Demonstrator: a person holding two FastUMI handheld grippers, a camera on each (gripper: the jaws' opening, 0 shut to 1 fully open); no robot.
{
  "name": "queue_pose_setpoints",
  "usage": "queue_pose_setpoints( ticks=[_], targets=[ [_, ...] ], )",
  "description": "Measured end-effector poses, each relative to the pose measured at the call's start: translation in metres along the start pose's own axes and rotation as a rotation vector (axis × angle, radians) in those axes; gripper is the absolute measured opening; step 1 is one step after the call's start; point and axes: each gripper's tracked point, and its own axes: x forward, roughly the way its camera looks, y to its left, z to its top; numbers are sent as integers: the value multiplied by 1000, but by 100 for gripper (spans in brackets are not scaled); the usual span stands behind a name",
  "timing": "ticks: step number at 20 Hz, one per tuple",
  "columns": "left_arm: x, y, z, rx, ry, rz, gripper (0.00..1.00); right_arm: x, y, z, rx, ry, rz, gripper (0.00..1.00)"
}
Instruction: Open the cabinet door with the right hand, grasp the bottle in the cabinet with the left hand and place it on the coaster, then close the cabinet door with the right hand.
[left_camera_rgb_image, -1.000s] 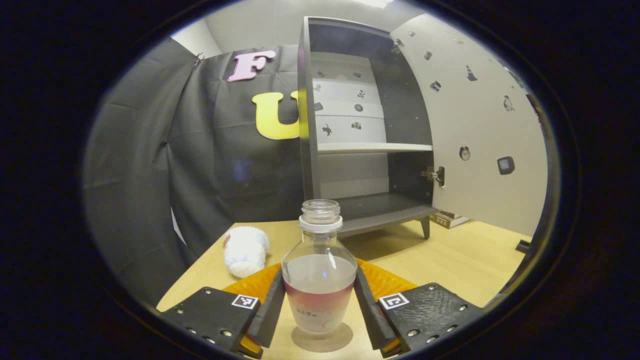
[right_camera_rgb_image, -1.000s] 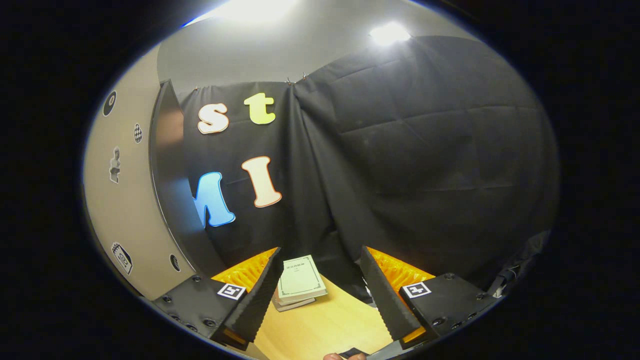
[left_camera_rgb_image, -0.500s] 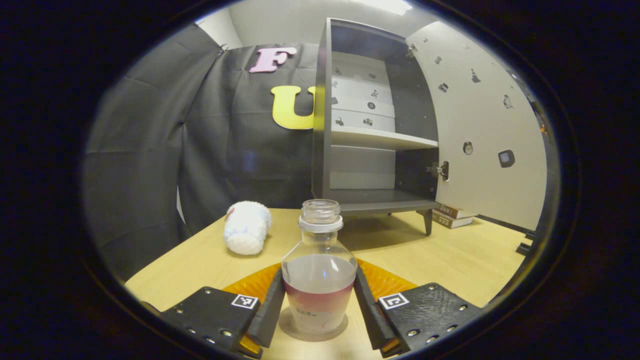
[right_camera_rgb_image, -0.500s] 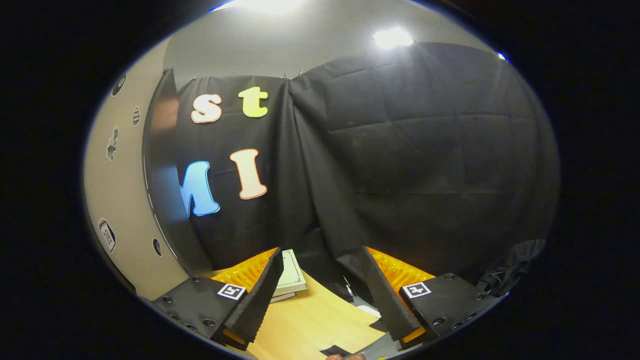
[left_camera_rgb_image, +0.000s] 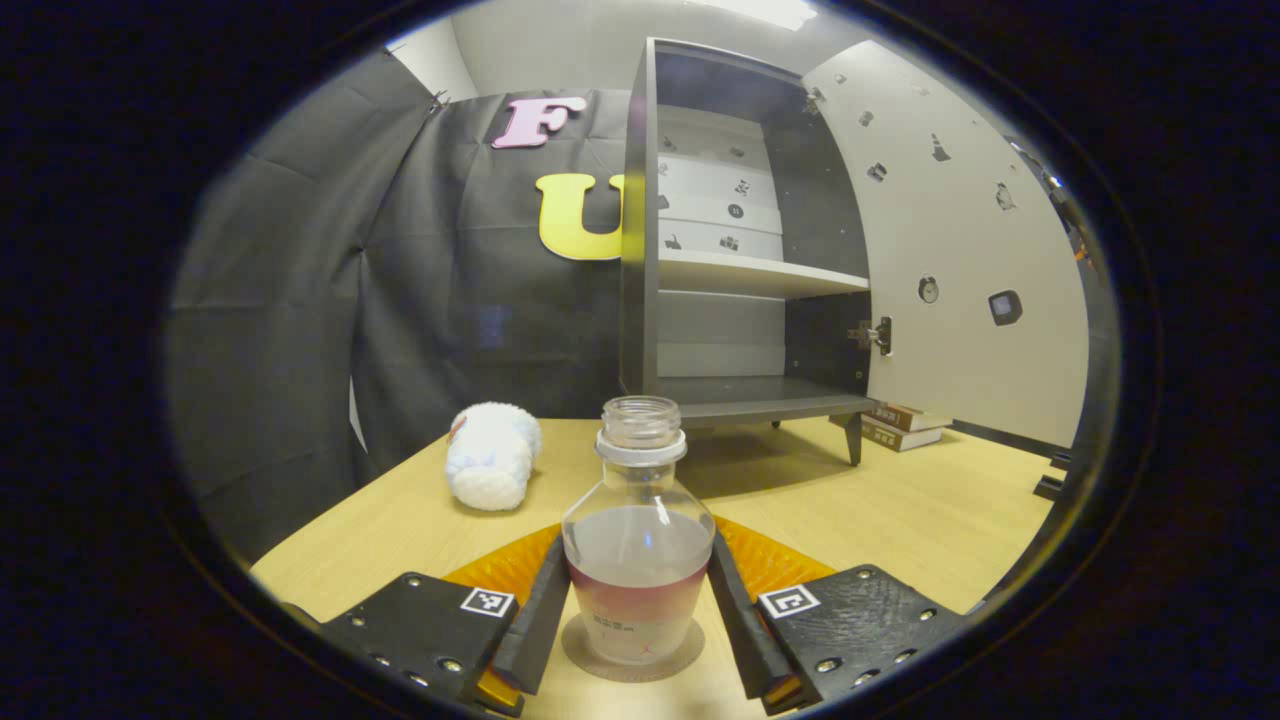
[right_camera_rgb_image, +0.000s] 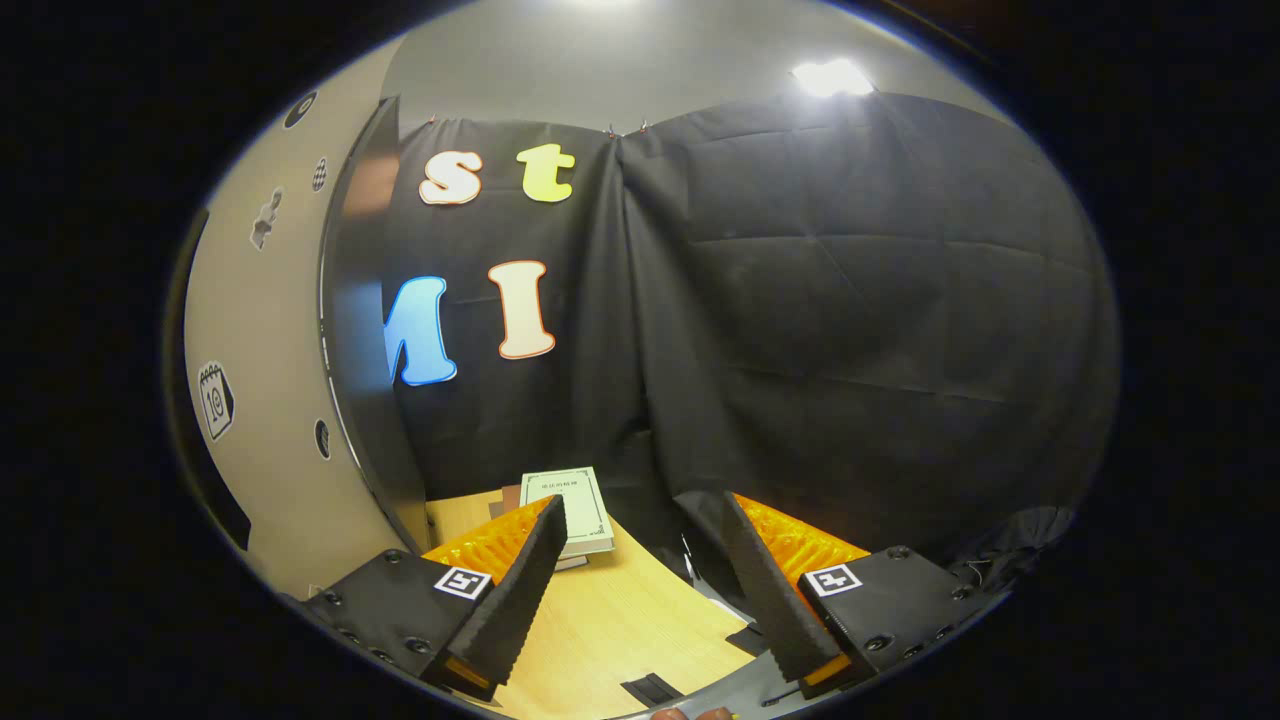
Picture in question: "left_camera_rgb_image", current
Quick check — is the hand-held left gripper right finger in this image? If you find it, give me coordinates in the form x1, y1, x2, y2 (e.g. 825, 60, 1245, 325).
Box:
708, 515, 966, 716

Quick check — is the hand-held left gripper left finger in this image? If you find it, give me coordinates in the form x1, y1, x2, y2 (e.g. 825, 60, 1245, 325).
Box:
320, 522, 571, 717

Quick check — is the round grey coaster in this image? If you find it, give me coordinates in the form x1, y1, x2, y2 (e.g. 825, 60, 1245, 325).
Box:
560, 612, 706, 684

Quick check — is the clear bottle with pink label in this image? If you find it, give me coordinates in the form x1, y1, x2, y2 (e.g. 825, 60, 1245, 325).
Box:
562, 395, 717, 666

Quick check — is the grey cabinet door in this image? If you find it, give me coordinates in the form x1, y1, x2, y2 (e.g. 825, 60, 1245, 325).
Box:
800, 40, 1091, 449

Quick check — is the white cabinet shelf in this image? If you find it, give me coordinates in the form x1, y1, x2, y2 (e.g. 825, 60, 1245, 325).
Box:
657, 248, 871, 300

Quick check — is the white fluffy rolled towel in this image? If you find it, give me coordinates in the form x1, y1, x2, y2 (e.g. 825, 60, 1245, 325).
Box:
444, 402, 543, 512

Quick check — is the brown book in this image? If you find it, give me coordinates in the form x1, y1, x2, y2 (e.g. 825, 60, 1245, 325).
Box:
830, 413, 943, 453

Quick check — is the black backdrop cloth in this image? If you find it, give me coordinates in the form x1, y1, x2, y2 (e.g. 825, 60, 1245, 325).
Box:
165, 50, 641, 561

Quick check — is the ceiling light panel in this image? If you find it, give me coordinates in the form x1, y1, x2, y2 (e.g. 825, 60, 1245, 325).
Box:
695, 0, 819, 31

